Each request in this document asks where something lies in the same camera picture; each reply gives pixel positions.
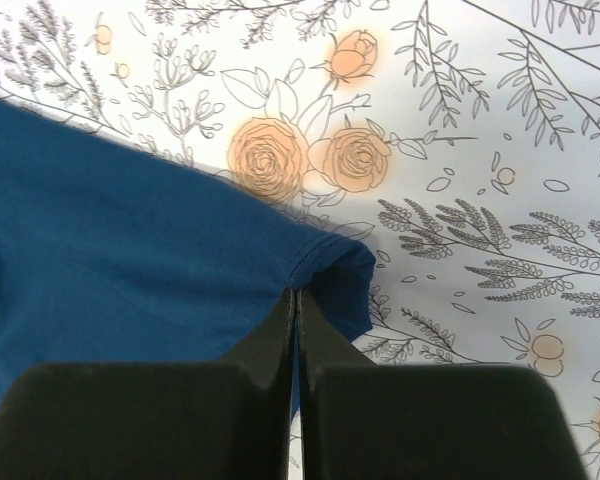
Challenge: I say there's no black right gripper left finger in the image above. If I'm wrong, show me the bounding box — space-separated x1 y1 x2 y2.
0 290 296 479

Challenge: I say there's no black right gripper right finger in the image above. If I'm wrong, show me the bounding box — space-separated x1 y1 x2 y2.
297 292 586 479

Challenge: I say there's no blue t shirt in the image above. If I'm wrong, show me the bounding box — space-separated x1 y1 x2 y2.
0 101 375 399

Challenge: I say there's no floral table cloth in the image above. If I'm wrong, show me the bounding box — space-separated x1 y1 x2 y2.
0 1 600 479

